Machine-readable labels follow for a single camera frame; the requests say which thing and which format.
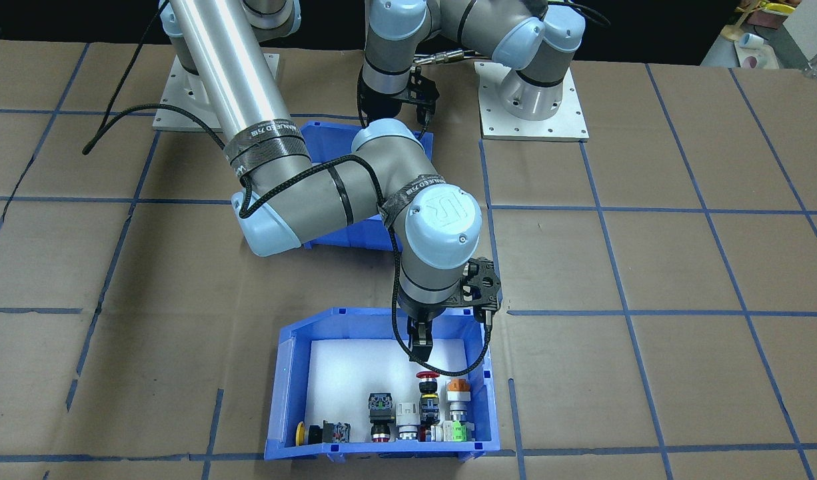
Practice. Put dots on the white tape roll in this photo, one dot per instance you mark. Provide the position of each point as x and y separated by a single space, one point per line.
752 41

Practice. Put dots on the white foam bin liner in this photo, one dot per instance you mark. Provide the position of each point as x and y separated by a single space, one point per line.
342 380

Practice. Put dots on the white square base plate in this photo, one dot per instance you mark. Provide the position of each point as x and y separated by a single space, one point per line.
170 92
562 130

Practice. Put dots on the orange push button switch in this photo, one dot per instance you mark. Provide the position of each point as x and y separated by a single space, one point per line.
458 385

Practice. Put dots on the yellow push button switch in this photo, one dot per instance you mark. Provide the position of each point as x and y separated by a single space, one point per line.
335 432

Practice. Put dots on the red push button black body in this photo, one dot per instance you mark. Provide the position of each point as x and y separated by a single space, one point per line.
382 416

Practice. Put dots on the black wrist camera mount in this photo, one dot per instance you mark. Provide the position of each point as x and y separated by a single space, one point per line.
488 293
422 93

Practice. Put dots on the black frame cover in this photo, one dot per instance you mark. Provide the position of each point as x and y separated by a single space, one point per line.
648 33

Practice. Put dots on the blue plastic storage bin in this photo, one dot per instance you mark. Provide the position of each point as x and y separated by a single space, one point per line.
282 400
355 233

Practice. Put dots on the yellow background object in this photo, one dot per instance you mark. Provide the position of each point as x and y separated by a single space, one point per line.
775 8

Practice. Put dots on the white contact block switch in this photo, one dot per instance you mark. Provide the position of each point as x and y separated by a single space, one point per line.
407 416

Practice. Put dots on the red mushroom emergency button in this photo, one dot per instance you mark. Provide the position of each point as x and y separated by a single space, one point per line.
427 376

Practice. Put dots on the green contact block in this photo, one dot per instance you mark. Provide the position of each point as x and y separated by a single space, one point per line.
458 432

